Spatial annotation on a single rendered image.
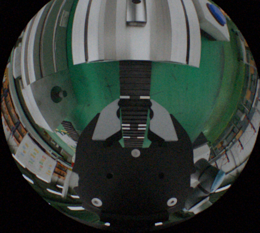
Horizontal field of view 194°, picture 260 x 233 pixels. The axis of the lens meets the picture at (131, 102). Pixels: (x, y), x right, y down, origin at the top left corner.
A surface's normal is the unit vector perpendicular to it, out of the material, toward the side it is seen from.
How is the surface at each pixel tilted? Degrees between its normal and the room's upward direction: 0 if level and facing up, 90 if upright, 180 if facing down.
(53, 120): 90
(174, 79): 0
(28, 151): 90
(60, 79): 90
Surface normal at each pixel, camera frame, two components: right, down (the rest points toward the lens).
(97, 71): -0.04, 0.51
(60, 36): 1.00, 0.02
